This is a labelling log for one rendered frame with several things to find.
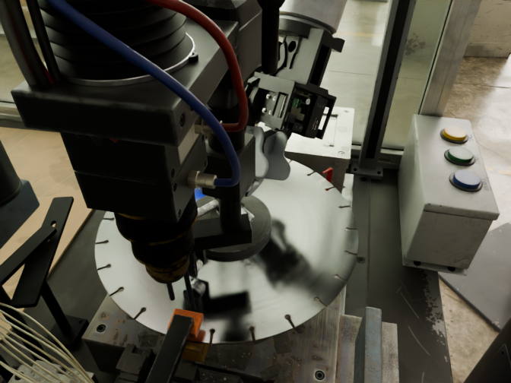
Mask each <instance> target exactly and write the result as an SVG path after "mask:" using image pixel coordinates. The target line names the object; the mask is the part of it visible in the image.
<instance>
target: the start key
mask: <svg viewBox="0 0 511 383"><path fill-rule="evenodd" d="M448 156H449V158H450V159H452V160H454V161H456V162H459V163H469V162H471V160H472V158H473V153H472V152H471V151H470V150H468V149H466V148H463V147H452V148H450V149H449V152H448Z"/></svg>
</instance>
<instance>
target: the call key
mask: <svg viewBox="0 0 511 383"><path fill-rule="evenodd" d="M443 135H444V136H445V137H447V138H448V139H451V140H454V141H463V140H465V138H466V135H467V133H466V131H465V130H464V129H462V128H459V127H455V126H449V127H446V128H445V129H444V131H443Z"/></svg>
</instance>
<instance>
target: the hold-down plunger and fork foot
mask: <svg viewBox="0 0 511 383"><path fill-rule="evenodd" d="M218 204H219V213H220V217H215V218H210V219H203V220H196V222H195V224H194V226H193V227H192V231H193V234H194V238H195V244H194V247H193V249H192V251H191V252H190V254H189V266H188V270H189V276H190V277H194V278H196V277H197V276H198V269H197V264H196V258H195V256H197V257H198V258H200V259H201V260H202V263H203V264H205V263H206V262H207V260H206V254H205V250H207V249H212V248H222V247H227V246H233V245H242V244H248V243H252V227H251V223H250V221H249V215H248V214H241V202H240V203H236V204H235V203H233V202H229V201H225V200H221V199H218Z"/></svg>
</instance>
